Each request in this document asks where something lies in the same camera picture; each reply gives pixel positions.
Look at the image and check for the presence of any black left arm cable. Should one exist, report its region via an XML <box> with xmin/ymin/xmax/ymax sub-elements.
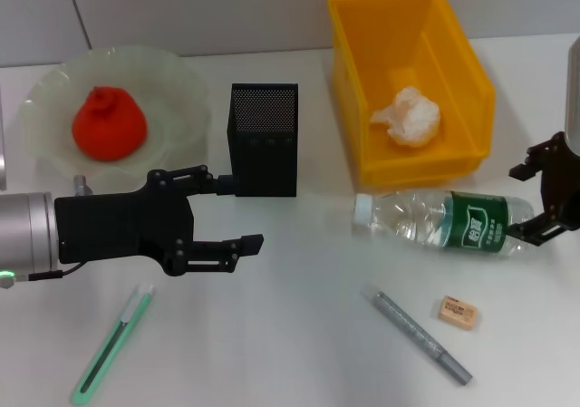
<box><xmin>15</xmin><ymin>261</ymin><xmax>87</xmax><ymax>282</ymax></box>

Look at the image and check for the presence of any pale green glass fruit plate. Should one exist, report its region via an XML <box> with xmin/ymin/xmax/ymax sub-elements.
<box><xmin>20</xmin><ymin>44</ymin><xmax>214</xmax><ymax>195</ymax></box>

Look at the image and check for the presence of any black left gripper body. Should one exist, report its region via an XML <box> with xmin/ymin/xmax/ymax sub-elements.
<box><xmin>53</xmin><ymin>169</ymin><xmax>196</xmax><ymax>277</ymax></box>

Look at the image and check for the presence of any green utility knife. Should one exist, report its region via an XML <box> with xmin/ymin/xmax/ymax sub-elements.
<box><xmin>70</xmin><ymin>280</ymin><xmax>156</xmax><ymax>406</ymax></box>

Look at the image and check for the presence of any black mesh pen holder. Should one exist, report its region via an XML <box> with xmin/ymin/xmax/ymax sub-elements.
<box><xmin>226</xmin><ymin>82</ymin><xmax>299</xmax><ymax>199</ymax></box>

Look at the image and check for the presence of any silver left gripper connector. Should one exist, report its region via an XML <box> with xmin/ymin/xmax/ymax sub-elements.
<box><xmin>73</xmin><ymin>174</ymin><xmax>94</xmax><ymax>198</ymax></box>

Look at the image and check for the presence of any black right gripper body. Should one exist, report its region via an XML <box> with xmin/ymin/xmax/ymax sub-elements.
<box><xmin>538</xmin><ymin>131</ymin><xmax>580</xmax><ymax>231</ymax></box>

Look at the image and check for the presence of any yellow plastic bin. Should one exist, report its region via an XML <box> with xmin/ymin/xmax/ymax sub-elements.
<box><xmin>326</xmin><ymin>0</ymin><xmax>496</xmax><ymax>189</ymax></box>

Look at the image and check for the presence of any grey marker pen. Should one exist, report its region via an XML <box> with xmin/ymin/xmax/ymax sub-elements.
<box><xmin>371</xmin><ymin>290</ymin><xmax>474</xmax><ymax>386</ymax></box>

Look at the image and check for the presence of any white paper ball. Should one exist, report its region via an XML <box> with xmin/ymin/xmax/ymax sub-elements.
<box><xmin>370</xmin><ymin>87</ymin><xmax>442</xmax><ymax>148</ymax></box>

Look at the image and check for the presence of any clear bottle with green label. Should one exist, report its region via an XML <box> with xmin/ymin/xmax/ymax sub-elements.
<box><xmin>352</xmin><ymin>189</ymin><xmax>536</xmax><ymax>259</ymax></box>

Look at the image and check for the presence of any beige eraser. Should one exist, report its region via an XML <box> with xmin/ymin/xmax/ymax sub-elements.
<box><xmin>437</xmin><ymin>295</ymin><xmax>480</xmax><ymax>332</ymax></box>

